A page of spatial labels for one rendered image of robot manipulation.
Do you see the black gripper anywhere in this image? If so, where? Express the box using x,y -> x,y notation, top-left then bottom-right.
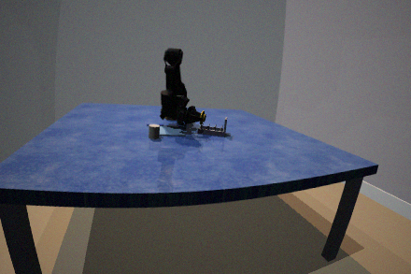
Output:
170,106 -> 203,125

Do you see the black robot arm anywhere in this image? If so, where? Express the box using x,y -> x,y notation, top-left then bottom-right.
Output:
160,48 -> 190,120

